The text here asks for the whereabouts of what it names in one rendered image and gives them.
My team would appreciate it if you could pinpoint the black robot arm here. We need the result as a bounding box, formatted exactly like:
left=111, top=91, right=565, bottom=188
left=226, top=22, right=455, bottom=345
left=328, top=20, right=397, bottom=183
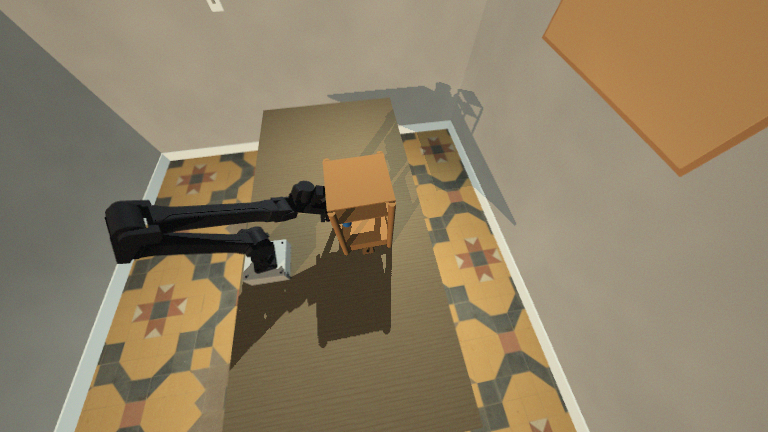
left=105, top=181, right=326, bottom=274

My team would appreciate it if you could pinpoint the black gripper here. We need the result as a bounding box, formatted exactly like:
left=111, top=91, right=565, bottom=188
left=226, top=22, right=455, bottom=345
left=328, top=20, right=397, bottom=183
left=308, top=201, right=330, bottom=222

